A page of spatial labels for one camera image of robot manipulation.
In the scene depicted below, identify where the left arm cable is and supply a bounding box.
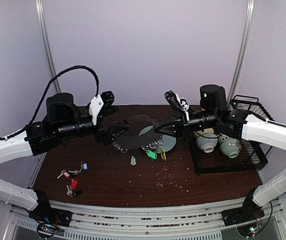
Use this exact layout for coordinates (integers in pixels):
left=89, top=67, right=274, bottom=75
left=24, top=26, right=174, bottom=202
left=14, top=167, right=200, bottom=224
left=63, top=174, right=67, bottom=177
left=0, top=65, right=100, bottom=143

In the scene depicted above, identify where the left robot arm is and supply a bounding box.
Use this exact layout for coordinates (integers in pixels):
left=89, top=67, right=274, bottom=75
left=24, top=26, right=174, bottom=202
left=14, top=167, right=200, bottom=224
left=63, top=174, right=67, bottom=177
left=0, top=91, right=129, bottom=222

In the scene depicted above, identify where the aluminium post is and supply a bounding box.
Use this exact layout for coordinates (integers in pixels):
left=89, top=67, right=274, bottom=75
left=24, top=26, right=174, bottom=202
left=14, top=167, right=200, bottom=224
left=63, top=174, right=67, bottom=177
left=34, top=0, right=67, bottom=112
left=227, top=0, right=256, bottom=103

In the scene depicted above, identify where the red key tag with key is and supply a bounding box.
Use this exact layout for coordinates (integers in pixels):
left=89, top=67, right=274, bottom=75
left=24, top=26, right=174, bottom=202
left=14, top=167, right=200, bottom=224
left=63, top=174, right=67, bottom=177
left=57, top=170, right=71, bottom=179

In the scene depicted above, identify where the black wire dish rack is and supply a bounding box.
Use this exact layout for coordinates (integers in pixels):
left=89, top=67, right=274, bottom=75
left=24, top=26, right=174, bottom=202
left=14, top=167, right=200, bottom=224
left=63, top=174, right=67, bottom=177
left=190, top=94, right=285, bottom=175

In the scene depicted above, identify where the green ceramic bowl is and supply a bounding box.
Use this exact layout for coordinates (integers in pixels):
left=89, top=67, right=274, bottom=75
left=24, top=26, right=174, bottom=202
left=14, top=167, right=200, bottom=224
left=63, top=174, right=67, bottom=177
left=220, top=139, right=241, bottom=159

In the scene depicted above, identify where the light blue flower plate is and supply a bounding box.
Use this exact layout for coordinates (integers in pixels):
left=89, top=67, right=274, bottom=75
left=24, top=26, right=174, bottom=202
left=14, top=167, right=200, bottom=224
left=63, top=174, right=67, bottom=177
left=139, top=125, right=176, bottom=153

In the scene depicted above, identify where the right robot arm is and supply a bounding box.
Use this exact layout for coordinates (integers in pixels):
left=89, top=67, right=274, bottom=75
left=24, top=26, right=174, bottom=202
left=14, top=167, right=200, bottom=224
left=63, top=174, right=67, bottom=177
left=154, top=84, right=286, bottom=221

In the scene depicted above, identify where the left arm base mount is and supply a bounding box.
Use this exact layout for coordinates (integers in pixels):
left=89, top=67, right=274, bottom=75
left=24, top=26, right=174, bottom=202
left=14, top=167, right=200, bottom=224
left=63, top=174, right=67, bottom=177
left=27, top=202, right=72, bottom=239

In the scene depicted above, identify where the grey leather key holder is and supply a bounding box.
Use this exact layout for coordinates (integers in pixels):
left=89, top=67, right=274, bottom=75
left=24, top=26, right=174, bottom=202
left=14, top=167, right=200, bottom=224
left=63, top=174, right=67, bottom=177
left=113, top=114, right=163, bottom=152

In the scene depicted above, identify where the black key tag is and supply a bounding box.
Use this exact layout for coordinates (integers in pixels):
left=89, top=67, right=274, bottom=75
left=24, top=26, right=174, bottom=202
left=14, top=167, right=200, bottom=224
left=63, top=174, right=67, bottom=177
left=72, top=189, right=83, bottom=197

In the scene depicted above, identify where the pale green key tag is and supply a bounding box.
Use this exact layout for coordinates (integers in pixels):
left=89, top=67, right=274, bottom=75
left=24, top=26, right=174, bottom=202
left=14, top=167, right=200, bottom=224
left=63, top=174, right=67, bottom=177
left=130, top=156, right=137, bottom=166

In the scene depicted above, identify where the silver key near black tag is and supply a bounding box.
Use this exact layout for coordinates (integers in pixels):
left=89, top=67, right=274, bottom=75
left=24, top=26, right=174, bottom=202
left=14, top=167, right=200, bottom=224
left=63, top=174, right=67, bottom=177
left=66, top=185, right=73, bottom=196

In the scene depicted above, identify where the blue key tag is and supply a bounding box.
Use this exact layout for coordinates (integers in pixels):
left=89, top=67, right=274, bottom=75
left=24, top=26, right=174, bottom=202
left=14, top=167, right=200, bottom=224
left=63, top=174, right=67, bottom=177
left=80, top=161, right=88, bottom=172

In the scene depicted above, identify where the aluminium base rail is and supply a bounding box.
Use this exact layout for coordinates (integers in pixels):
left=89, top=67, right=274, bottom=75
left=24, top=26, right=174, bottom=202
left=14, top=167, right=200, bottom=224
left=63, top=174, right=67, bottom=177
left=4, top=196, right=286, bottom=240

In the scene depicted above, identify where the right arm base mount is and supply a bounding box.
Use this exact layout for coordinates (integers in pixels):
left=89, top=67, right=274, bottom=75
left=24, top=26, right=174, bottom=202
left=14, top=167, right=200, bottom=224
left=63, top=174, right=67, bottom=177
left=222, top=206, right=265, bottom=238

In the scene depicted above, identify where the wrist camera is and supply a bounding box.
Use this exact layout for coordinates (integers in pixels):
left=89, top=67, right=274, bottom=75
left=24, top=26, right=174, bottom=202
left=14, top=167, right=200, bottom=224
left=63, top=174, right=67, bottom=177
left=164, top=90, right=190, bottom=112
left=87, top=90, right=117, bottom=126

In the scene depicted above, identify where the left aluminium post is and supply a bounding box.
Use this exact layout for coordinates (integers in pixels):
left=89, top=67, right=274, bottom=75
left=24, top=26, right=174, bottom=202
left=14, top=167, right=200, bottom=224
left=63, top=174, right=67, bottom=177
left=34, top=0, right=67, bottom=112

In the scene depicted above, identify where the right aluminium post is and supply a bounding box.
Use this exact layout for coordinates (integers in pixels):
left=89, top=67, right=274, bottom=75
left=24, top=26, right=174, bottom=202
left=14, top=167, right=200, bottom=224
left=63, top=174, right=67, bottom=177
left=227, top=0, right=256, bottom=103

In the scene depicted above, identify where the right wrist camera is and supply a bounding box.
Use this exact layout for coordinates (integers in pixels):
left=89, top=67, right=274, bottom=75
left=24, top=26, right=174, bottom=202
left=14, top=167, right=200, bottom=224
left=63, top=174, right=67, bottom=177
left=164, top=90, right=190, bottom=112

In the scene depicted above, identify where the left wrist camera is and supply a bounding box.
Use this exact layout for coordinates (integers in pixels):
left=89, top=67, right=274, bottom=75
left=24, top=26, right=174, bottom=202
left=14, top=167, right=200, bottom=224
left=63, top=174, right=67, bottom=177
left=87, top=90, right=117, bottom=126

